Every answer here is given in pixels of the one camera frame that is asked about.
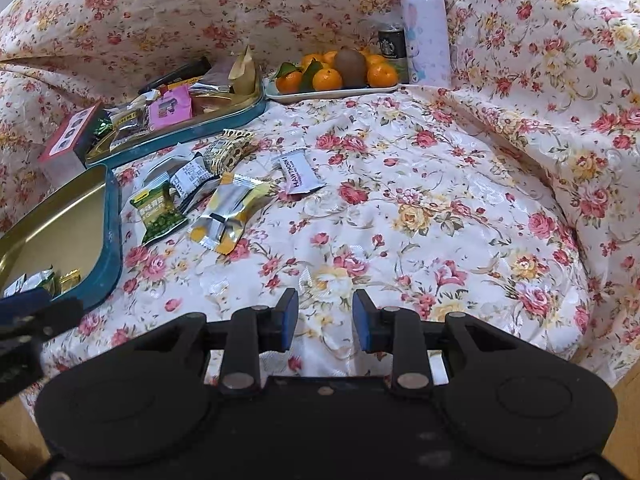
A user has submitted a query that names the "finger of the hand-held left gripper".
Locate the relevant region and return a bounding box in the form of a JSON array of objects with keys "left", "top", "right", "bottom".
[{"left": 0, "top": 287, "right": 83, "bottom": 342}]

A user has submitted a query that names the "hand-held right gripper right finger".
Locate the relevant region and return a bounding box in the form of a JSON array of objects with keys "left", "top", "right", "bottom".
[{"left": 352, "top": 289, "right": 526, "bottom": 392}]

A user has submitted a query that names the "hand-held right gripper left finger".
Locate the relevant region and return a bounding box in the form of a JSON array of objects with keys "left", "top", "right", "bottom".
[{"left": 125, "top": 287, "right": 299, "bottom": 392}]

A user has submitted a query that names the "teal tin tray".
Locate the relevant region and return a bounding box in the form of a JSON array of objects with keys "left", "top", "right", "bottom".
[{"left": 0, "top": 164, "right": 123, "bottom": 313}]

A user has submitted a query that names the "yellow and silver snack packet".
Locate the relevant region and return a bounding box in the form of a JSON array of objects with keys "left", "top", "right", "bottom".
[{"left": 189, "top": 172, "right": 273, "bottom": 254}]

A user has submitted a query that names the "white hawthorn snack packet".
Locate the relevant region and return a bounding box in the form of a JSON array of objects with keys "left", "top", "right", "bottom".
[{"left": 271, "top": 149, "right": 327, "bottom": 195}]

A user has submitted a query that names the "green pea snack packet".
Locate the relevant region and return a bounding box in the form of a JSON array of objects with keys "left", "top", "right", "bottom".
[{"left": 130, "top": 182, "right": 188, "bottom": 246}]

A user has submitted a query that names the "silver printed snack packet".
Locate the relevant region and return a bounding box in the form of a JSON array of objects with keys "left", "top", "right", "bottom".
[{"left": 169, "top": 155, "right": 213, "bottom": 198}]

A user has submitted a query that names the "patterned beige snack packet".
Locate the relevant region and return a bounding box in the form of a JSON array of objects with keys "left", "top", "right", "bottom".
[{"left": 202, "top": 129, "right": 256, "bottom": 173}]

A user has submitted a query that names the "pale blue snack packet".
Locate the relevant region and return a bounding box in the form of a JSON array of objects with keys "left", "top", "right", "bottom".
[{"left": 142, "top": 146, "right": 193, "bottom": 186}]

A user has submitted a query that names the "teal tin with snacks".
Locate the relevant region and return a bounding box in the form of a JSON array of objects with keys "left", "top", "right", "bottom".
[{"left": 85, "top": 77, "right": 267, "bottom": 168}]

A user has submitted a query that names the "floral quilted blanket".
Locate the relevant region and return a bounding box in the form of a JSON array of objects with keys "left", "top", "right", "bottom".
[{"left": 0, "top": 0, "right": 640, "bottom": 411}]

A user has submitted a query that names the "pink cardboard box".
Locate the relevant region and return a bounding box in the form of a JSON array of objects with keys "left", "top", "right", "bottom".
[{"left": 37, "top": 102, "right": 104, "bottom": 183}]

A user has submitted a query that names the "black and white snack packet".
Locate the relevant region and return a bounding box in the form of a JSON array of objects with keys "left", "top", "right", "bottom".
[{"left": 110, "top": 105, "right": 151, "bottom": 128}]

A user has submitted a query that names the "white rectangular plate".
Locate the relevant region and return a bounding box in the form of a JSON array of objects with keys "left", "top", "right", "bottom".
[{"left": 262, "top": 76, "right": 401, "bottom": 106}]

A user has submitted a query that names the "pink snack packet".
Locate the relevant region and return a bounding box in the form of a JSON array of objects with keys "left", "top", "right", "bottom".
[{"left": 148, "top": 85, "right": 194, "bottom": 131}]

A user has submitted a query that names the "pile of tangerines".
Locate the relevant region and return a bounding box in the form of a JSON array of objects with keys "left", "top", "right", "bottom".
[{"left": 276, "top": 51, "right": 399, "bottom": 95}]

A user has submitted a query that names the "beige paper snack packet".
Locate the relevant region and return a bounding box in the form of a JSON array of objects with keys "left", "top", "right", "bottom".
[{"left": 229, "top": 46, "right": 258, "bottom": 96}]

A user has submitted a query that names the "brown kiwi fruit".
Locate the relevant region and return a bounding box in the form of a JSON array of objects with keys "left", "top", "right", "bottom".
[{"left": 333, "top": 49, "right": 368, "bottom": 88}]

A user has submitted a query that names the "black flat box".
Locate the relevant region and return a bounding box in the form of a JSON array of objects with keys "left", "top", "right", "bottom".
[{"left": 138, "top": 56, "right": 212, "bottom": 95}]

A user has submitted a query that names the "dark coffee can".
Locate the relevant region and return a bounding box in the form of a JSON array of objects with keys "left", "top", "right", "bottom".
[{"left": 377, "top": 24, "right": 408, "bottom": 83}]

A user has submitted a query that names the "white and purple thermos bottle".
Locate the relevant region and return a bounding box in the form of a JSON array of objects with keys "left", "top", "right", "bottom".
[{"left": 397, "top": 0, "right": 452, "bottom": 86}]

